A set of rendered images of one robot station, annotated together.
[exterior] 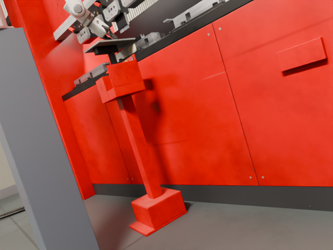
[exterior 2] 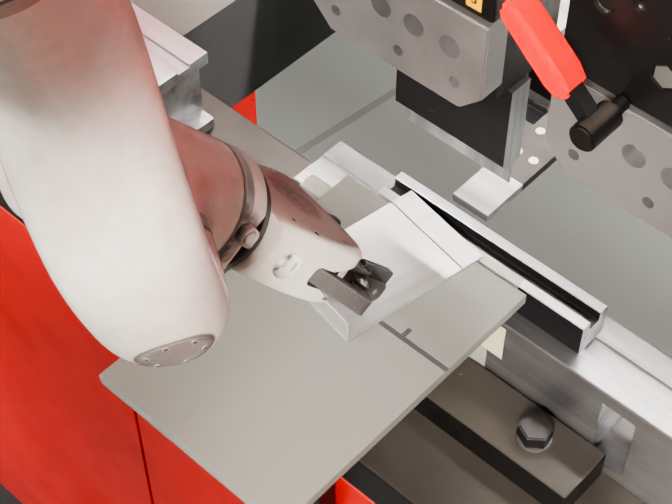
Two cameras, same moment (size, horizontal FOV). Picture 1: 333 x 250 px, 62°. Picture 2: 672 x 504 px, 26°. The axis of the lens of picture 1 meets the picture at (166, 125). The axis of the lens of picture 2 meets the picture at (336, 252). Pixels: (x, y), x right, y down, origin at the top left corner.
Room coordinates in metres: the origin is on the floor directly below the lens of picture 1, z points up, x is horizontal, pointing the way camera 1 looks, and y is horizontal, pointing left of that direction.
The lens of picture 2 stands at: (1.08, 0.22, 1.85)
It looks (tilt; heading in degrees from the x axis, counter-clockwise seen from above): 50 degrees down; 355
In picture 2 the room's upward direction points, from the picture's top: straight up
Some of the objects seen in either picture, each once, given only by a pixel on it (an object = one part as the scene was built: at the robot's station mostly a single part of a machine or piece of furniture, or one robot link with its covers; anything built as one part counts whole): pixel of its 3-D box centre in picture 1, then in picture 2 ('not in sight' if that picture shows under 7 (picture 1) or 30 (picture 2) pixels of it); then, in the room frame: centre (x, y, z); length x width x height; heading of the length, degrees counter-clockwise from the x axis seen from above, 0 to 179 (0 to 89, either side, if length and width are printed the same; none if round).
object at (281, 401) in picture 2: (110, 45); (317, 337); (1.71, 0.18, 1.00); 0.26 x 0.18 x 0.01; 133
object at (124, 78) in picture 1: (118, 79); not in sight; (1.42, 0.16, 0.75); 0.20 x 0.16 x 0.18; 31
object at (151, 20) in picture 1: (156, 34); not in sight; (2.33, -0.14, 1.12); 1.13 x 0.02 x 0.44; 43
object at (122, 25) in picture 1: (122, 23); (459, 101); (1.81, 0.07, 1.13); 0.10 x 0.02 x 0.10; 43
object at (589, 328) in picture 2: (133, 42); (487, 259); (1.78, 0.04, 0.99); 0.20 x 0.03 x 0.03; 43
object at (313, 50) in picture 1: (300, 55); not in sight; (0.95, -0.51, 0.59); 0.15 x 0.02 x 0.07; 43
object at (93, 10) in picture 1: (98, 18); not in sight; (1.98, 0.23, 1.26); 0.15 x 0.09 x 0.17; 43
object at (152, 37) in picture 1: (137, 51); (495, 319); (1.77, 0.03, 0.92); 0.39 x 0.06 x 0.10; 43
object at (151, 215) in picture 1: (154, 209); not in sight; (1.40, 0.19, 0.06); 0.25 x 0.20 x 0.12; 121
